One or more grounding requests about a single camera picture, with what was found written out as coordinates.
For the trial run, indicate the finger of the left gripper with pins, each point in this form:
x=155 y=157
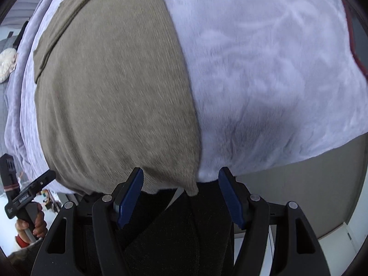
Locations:
x=8 y=177
x=30 y=192

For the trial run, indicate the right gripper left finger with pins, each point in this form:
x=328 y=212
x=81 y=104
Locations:
x=83 y=238

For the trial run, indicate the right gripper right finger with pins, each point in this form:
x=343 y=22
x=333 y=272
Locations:
x=296 y=250

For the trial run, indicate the olive knit sweater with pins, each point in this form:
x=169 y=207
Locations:
x=113 y=94

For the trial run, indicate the cream round pleated cushion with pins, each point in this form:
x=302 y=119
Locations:
x=8 y=60

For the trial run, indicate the lavender plush bed blanket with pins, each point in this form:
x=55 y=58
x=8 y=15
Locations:
x=273 y=82

